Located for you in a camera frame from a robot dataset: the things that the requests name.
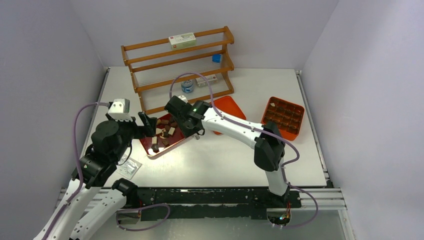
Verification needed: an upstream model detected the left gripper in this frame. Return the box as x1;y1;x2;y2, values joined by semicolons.
106;110;157;161

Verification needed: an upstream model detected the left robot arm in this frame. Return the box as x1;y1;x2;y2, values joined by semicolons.
35;111;158;240

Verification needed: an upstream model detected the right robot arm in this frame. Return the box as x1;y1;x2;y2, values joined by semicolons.
164;96;290;207

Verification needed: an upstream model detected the white chocolate piece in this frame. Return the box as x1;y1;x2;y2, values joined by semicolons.
167;127;176;136

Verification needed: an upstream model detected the dark round chocolate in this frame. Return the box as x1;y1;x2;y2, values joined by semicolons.
151;144;159;153

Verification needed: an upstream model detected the dark red tray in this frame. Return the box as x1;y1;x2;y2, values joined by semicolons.
139;113;186;158

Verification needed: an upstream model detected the blue lidded jar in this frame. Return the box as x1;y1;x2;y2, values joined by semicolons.
181;79;194;93

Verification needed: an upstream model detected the orange box lid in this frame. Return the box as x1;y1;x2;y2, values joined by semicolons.
213;95;247;120

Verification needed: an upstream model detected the white red small box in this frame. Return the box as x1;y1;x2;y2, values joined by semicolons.
195;74;219;88

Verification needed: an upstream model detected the clear plastic bag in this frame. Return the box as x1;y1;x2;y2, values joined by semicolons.
116;158;142;180

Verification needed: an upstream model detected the wooden three-tier shelf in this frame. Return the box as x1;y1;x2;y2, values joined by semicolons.
120;26;235;114

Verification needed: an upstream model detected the blue cube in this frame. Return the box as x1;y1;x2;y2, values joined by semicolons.
212;54;223;63

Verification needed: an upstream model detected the white green box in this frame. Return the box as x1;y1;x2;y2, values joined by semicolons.
168;32;197;51

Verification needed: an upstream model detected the orange compartment box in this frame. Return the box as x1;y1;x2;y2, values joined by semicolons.
261;96;305;141

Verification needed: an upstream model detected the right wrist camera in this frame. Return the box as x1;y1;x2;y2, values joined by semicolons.
178;95;188;103

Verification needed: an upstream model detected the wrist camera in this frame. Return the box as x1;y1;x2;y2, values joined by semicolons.
178;95;188;103
107;98;135;122

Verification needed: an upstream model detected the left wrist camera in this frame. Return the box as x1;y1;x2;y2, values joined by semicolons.
107;98;135;122

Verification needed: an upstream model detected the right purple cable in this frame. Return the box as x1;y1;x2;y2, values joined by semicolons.
168;72;320;229

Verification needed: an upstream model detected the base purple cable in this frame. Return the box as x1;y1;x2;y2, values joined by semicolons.
115;203;171;232

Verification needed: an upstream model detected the black base frame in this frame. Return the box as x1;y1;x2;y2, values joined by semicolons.
112;178;302;222

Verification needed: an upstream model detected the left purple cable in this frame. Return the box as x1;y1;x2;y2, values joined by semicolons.
39;101;110;240

